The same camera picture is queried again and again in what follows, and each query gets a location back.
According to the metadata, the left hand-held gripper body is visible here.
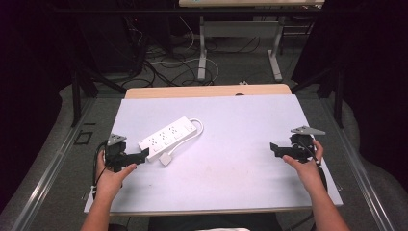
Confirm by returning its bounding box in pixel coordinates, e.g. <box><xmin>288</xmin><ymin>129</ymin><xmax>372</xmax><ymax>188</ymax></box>
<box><xmin>104</xmin><ymin>133</ymin><xmax>132</xmax><ymax>173</ymax></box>

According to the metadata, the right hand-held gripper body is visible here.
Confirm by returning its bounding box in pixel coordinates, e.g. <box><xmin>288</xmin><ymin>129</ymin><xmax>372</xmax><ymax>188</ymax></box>
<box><xmin>288</xmin><ymin>125</ymin><xmax>327</xmax><ymax>165</ymax></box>

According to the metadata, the white power strip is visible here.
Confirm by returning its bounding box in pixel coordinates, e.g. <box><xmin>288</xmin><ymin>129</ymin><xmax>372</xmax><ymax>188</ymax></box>
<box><xmin>138</xmin><ymin>115</ymin><xmax>198</xmax><ymax>164</ymax></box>

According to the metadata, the person's right hand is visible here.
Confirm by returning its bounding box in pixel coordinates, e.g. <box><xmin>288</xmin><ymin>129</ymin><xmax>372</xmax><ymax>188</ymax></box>
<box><xmin>282</xmin><ymin>139</ymin><xmax>325</xmax><ymax>194</ymax></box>

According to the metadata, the person's left hand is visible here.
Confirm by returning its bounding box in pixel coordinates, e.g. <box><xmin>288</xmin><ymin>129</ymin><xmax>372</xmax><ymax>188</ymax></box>
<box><xmin>94</xmin><ymin>149</ymin><xmax>138</xmax><ymax>200</ymax></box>

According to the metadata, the white plug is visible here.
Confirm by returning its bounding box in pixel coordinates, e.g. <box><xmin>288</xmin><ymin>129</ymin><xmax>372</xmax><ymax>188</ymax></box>
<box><xmin>158</xmin><ymin>151</ymin><xmax>174</xmax><ymax>167</ymax></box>

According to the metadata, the pale lavender table mat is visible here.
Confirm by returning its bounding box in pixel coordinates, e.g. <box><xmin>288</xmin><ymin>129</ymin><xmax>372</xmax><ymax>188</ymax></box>
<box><xmin>84</xmin><ymin>93</ymin><xmax>344</xmax><ymax>215</ymax></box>

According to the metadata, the black metal stand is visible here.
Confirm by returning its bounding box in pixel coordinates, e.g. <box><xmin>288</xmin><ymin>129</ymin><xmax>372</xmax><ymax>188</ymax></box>
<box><xmin>291</xmin><ymin>62</ymin><xmax>346</xmax><ymax>130</ymax></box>
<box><xmin>67</xmin><ymin>61</ymin><xmax>128</xmax><ymax>128</ymax></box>

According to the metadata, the wooden table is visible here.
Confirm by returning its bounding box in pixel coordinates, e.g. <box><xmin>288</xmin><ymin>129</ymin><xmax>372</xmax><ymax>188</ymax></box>
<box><xmin>123</xmin><ymin>83</ymin><xmax>293</xmax><ymax>100</ymax></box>

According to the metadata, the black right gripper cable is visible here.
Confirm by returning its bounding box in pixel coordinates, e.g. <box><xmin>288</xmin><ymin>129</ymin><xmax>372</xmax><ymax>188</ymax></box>
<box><xmin>296</xmin><ymin>142</ymin><xmax>329</xmax><ymax>193</ymax></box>

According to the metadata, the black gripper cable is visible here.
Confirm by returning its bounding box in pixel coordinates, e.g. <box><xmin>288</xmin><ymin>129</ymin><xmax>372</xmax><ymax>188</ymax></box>
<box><xmin>296</xmin><ymin>142</ymin><xmax>329</xmax><ymax>193</ymax></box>
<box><xmin>91</xmin><ymin>140</ymin><xmax>110</xmax><ymax>197</ymax></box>

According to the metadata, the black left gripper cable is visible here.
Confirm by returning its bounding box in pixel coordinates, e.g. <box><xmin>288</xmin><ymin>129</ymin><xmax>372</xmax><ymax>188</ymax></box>
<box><xmin>91</xmin><ymin>140</ymin><xmax>110</xmax><ymax>197</ymax></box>

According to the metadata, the white power strip cable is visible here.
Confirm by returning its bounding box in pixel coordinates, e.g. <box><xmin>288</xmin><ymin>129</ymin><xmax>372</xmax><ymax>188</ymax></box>
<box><xmin>166</xmin><ymin>117</ymin><xmax>205</xmax><ymax>159</ymax></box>

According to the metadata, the metal floor rail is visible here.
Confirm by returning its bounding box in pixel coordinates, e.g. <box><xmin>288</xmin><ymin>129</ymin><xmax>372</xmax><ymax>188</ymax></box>
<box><xmin>9</xmin><ymin>95</ymin><xmax>96</xmax><ymax>231</ymax></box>
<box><xmin>319</xmin><ymin>97</ymin><xmax>391</xmax><ymax>231</ymax></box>

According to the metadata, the black floor cable bundle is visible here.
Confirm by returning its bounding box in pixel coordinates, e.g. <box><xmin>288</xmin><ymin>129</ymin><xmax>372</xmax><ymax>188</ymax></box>
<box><xmin>126</xmin><ymin>18</ymin><xmax>222</xmax><ymax>89</ymax></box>

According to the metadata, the white floor cable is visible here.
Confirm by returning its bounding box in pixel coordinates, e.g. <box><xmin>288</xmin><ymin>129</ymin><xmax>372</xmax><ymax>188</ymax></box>
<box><xmin>149</xmin><ymin>15</ymin><xmax>220</xmax><ymax>85</ymax></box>

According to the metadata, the white metal desk frame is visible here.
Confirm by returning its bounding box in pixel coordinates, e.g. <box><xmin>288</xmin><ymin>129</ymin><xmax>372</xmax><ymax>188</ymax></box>
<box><xmin>178</xmin><ymin>0</ymin><xmax>325</xmax><ymax>83</ymax></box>

